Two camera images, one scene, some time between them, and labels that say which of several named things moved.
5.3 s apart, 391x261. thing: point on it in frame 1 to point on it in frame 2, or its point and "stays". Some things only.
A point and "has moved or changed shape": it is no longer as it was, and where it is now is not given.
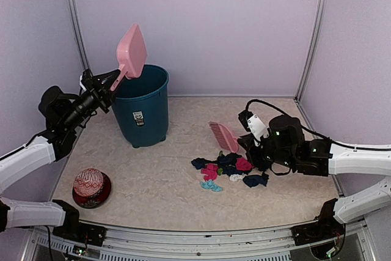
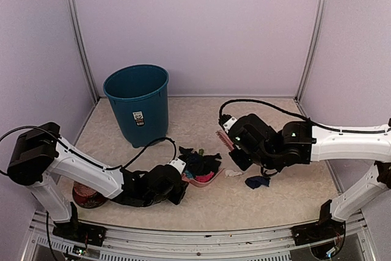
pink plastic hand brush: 225,136 has moved or changed shape
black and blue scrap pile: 226,162 to 196,164
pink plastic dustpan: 132,53 to 202,184
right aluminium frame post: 317,38 stays
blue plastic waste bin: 141,106 stays
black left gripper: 94,86 to 176,198
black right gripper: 247,140 to 243,163
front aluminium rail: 256,244 stays
